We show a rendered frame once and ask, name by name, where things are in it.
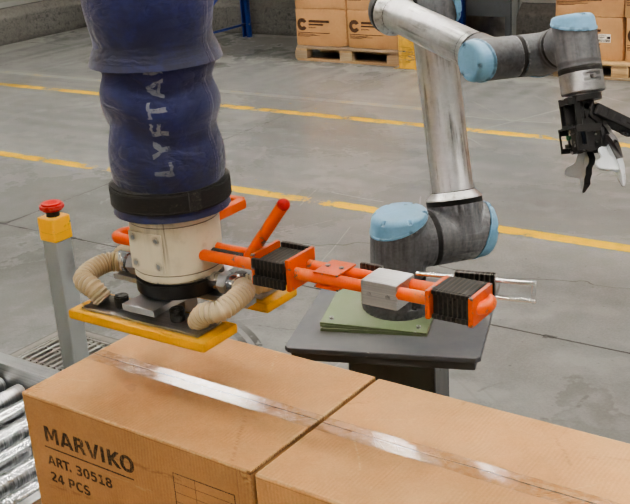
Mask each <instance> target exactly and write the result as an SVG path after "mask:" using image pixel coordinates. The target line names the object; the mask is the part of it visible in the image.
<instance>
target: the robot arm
mask: <svg viewBox="0 0 630 504"><path fill-rule="evenodd" d="M461 11H462V6H461V0H370V2H369V6H368V16H369V20H370V22H371V24H372V25H373V27H374V28H375V29H376V30H378V31H379V32H381V33H383V34H385V35H388V36H397V35H400V36H402V37H404V38H406V39H408V40H410V41H412V42H413V44H414V52H415V60H416V68H417V76H418V84H419V91H420V99H421V107H422V115H423V123H424V131H425V139H426V147H427V155H428V163H429V170H430V178H431V186H432V194H431V195H430V196H429V198H428V199H427V200H426V206H427V209H426V208H425V207H424V206H422V205H420V204H417V203H416V204H413V203H412V202H397V203H391V204H390V205H384V206H382V207H380V208H379V209H377V210H376V211H375V212H374V213H373V215H372V217H371V225H370V230H369V234H370V263H372V264H377V265H383V266H384V269H390V270H395V271H401V272H406V273H411V274H414V279H418V280H424V281H427V280H426V277H424V276H416V271H421V272H426V269H427V267H431V266H437V265H443V264H448V263H454V262H459V261H465V260H473V259H476V258H479V257H482V256H486V255H488V254H489V253H491V251H492V250H493V249H494V248H495V246H496V243H497V240H498V233H499V231H498V227H499V225H498V219H497V215H496V212H495V210H494V208H493V207H492V206H491V204H490V203H489V202H486V201H483V199H482V194H481V193H480V192H479V191H478V190H476V189H475V188H474V186H473V179H472V170H471V162H470V154H469V146H468V138H467V129H466V121H465V113H464V105H463V97H462V89H461V80H460V72H461V74H462V75H463V76H464V78H465V79H466V80H468V81H470V82H477V83H484V82H487V81H492V80H500V79H509V78H517V77H527V76H529V77H535V78H540V77H545V76H548V75H550V74H551V73H553V72H556V71H558V78H559V85H560V91H561V96H562V97H565V99H564V100H559V101H558V104H559V111H560V118H561V125H562V129H560V130H558V134H559V141H560V148H561V155H562V154H570V153H571V154H572V155H573V154H577V157H576V161H575V162H574V163H573V164H572V165H570V166H568V167H567V168H566V169H565V175H566V176H568V177H574V178H580V185H581V191H582V193H585V191H586V190H587V188H588V187H589V186H590V184H591V182H590V180H591V176H592V167H593V165H594V164H595V165H596V167H597V168H598V169H601V170H607V171H614V172H616V174H617V178H618V180H619V182H620V184H621V186H625V183H626V175H625V166H624V161H623V154H622V151H621V147H620V144H619V141H618V139H617V137H616V136H615V134H614V133H613V132H612V130H614V131H616V132H618V133H620V134H621V135H624V136H626V137H630V118H629V117H627V116H625V115H623V114H621V113H619V112H617V111H615V110H613V109H611V108H609V107H607V106H605V105H602V104H600V103H596V104H594V101H597V100H600V99H602V93H601V91H604V90H605V89H606V88H605V81H604V74H603V68H602V60H601V53H600V46H599V39H598V32H597V28H598V26H597V25H596V20H595V16H594V15H593V14H592V13H589V12H583V13H573V14H566V15H561V16H557V17H554V18H552V19H551V23H550V27H551V28H550V29H548V30H545V31H543V32H539V33H531V34H522V35H512V36H502V37H493V36H491V35H488V34H486V33H484V32H479V31H477V30H474V29H472V28H470V27H468V26H465V25H463V24H461V23H459V22H457V21H458V20H459V19H460V17H461V13H460V12H461ZM459 69H460V72H459ZM567 97H568V98H567ZM611 129H612V130H611ZM562 136H566V140H567V141H568V144H566V145H565V149H563V147H562V140H561V137H562ZM594 153H599V155H600V158H599V159H598V160H597V161H595V155H594ZM362 306H363V309H364V310H365V312H367V313H368V314H369V315H371V316H373V317H376V318H379V319H383V320H388V321H409V320H415V319H418V318H421V317H424V316H425V305H422V304H417V303H412V302H409V303H407V304H406V305H405V306H403V307H402V308H400V309H399V310H398V311H395V310H390V309H385V308H380V307H376V306H371V305H366V304H362Z"/></svg>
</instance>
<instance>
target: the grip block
mask: <svg viewBox="0 0 630 504"><path fill-rule="evenodd" d="M309 259H311V260H315V247H314V246H309V245H303V244H298V243H292V242H286V241H282V242H281V247H280V240H275V241H273V242H272V243H270V244H268V245H266V246H264V247H262V248H260V249H259V250H257V251H255V252H253V253H251V254H250V260H251V271H252V283H253V285H257V286H262V287H267V288H272V289H276V290H281V291H285V290H286V285H287V291H288V292H292V291H294V290H295V289H297V288H298V287H300V286H302V285H303V284H305V283H307V282H308V281H303V280H298V279H294V278H293V271H294V269H295V268H296V267H300V268H305V269H306V263H307V261H308V260H309Z"/></svg>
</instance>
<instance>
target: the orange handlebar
mask: <svg viewBox="0 0 630 504"><path fill-rule="evenodd" d="M230 198H231V202H230V205H229V206H228V207H227V208H225V209H224V210H222V211H220V212H219V215H220V220H222V219H224V218H226V217H228V216H230V215H232V214H234V213H236V212H238V211H240V210H243V209H245V208H246V200H245V198H244V197H242V196H236V195H230ZM128 230H130V229H129V226H127V227H122V228H119V229H117V230H115V231H114V232H113V233H112V240H113V241H114V242H115V243H118V244H123V245H128V246H130V243H129V236H128ZM215 248H220V249H225V250H230V251H235V252H240V253H242V252H243V253H245V251H246V250H247V247H241V246H236V245H231V244H225V243H220V242H217V243H216V245H215ZM199 259H200V260H203V261H208V262H213V263H218V264H223V265H228V266H233V267H238V268H243V269H248V270H251V260H250V258H248V257H243V256H238V255H233V254H227V253H222V252H217V251H212V250H207V249H203V250H201V251H200V253H199ZM355 266H356V264H354V263H349V262H344V261H338V260H331V261H329V262H328V263H327V262H322V261H316V260H311V259H309V260H308V261H307V263H306V269H305V268H300V267H296V268H295V269H294V271H293V278H294V279H298V280H303V281H308V282H313V283H317V284H315V285H314V287H317V288H322V289H326V290H331V291H336V292H339V291H340V290H342V289H348V290H353V291H357V292H361V289H362V288H361V279H362V278H364V277H366V276H367V275H369V274H370V273H372V272H373V271H370V270H365V269H359V268H354V267H355ZM434 283H435V282H429V281H424V280H418V279H413V278H412V279H411V280H410V283H409V288H404V287H400V288H399V289H398V291H397V294H396V297H397V299H398V300H402V301H407V302H412V303H417V304H422V305H425V290H426V289H427V288H429V287H430V286H432V285H433V284H434ZM496 306H497V300H496V297H495V296H494V295H492V294H489V295H488V296H487V297H486V298H485V299H484V300H483V301H480V302H479V303H478V306H477V310H476V311H477V314H478V315H483V314H487V313H490V312H492V311H493V310H494V309H495V308H496Z"/></svg>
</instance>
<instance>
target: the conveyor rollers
mask: <svg viewBox="0 0 630 504"><path fill-rule="evenodd" d="M23 391H25V389H24V387H23V386H22V385H20V384H16V385H14V386H12V387H10V388H8V389H6V384H5V382H4V380H3V379H2V378H0V499H1V498H3V497H4V496H6V495H8V494H9V493H11V492H13V491H14V490H16V489H18V488H19V487H21V486H22V485H24V484H26V483H27V482H29V481H31V480H32V479H34V478H35V477H37V473H36V468H35V462H34V457H33V451H32V446H31V440H30V435H29V429H28V424H27V418H26V413H25V407H24V402H23V396H22V392H23ZM31 456H32V457H31ZM28 458H29V459H28ZM26 459H27V460H26ZM23 461H24V462H23ZM21 462H22V463H21ZM16 465H17V466H16ZM14 466H15V467H14ZM11 468H12V469H11ZM9 469H10V470H9ZM6 471H7V472H6ZM4 472H5V473H4ZM1 474H2V475H1ZM37 491H39V484H38V479H37V478H36V479H34V480H32V481H31V482H29V483H27V484H26V485H24V486H23V487H21V488H19V489H18V490H16V491H14V492H13V493H11V494H10V495H8V496H6V497H5V498H3V499H1V500H0V504H18V503H19V502H21V501H23V500H24V499H26V498H27V497H29V496H31V495H32V494H34V493H35V492H37Z"/></svg>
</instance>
